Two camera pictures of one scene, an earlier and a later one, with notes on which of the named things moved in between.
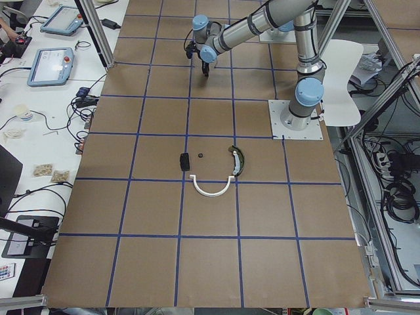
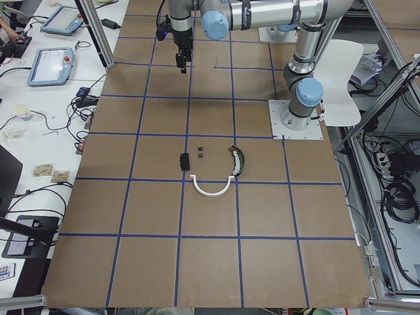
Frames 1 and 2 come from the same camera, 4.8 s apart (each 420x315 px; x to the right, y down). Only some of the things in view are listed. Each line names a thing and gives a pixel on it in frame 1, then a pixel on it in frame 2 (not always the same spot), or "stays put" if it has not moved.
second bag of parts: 58,176 stays put
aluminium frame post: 93,18 stays put
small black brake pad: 184,161 stays put
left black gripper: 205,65 → 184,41
